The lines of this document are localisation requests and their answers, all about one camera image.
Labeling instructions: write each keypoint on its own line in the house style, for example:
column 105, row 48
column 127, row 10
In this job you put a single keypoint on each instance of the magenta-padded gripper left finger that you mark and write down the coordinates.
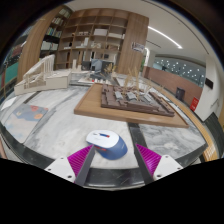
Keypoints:
column 78, row 161

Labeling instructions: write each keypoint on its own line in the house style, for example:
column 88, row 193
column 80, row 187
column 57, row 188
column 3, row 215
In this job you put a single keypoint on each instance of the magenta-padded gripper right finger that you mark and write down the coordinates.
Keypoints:
column 150, row 160

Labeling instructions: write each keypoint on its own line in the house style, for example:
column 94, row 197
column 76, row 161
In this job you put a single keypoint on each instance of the white and blue computer mouse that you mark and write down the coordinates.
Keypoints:
column 108, row 143

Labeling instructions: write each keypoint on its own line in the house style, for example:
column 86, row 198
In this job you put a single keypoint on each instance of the brown architectural model on board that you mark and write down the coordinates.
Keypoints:
column 116, row 106

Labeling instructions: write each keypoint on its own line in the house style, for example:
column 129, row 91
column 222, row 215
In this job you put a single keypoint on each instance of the red standing sign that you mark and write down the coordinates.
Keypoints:
column 194, row 104

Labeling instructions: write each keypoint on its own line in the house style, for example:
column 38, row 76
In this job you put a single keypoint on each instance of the white architectural model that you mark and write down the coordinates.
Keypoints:
column 50, row 80

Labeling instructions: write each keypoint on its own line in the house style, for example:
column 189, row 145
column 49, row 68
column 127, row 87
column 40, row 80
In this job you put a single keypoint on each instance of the white paper sheet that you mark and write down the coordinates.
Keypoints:
column 7, row 103

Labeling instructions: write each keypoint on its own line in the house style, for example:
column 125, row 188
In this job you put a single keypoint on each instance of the white hanging sign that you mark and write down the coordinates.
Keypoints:
column 138, row 47

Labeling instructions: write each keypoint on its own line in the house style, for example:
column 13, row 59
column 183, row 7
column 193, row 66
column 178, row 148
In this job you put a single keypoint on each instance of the long ceiling light strip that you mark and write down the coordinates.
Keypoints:
column 165, row 36

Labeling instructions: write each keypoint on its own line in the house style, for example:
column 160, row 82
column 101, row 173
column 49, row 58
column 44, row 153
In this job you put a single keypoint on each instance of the wooden shelf unit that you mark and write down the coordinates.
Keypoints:
column 100, row 33

